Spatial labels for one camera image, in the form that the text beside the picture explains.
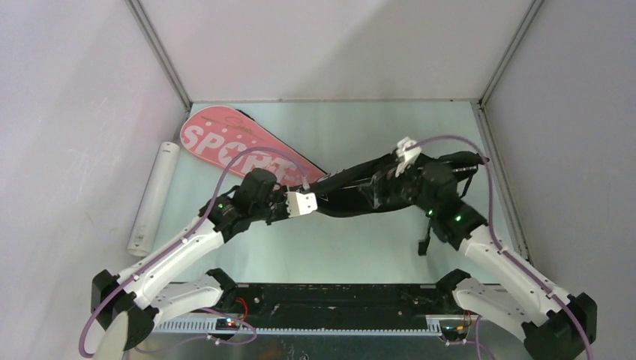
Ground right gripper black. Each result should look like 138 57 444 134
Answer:
358 155 436 215

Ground black racket bag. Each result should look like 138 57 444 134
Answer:
290 151 491 257

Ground pink SPORT racket bag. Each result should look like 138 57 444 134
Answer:
179 105 326 187

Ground white shuttlecock tube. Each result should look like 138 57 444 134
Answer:
126 142 180 257

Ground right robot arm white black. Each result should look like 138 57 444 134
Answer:
366 162 598 359

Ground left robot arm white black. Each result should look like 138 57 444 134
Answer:
79 169 316 359

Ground left controller board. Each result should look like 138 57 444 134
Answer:
214 318 242 332

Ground controller board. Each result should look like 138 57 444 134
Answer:
214 318 242 332
441 325 471 342

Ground right controller board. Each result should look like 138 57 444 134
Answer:
441 325 471 342

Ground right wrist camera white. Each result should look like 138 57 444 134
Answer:
394 136 422 177

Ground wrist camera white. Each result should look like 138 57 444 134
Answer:
286 191 318 218
394 136 422 177

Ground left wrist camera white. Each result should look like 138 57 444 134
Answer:
286 191 318 218

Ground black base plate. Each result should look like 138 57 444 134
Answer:
212 283 465 331

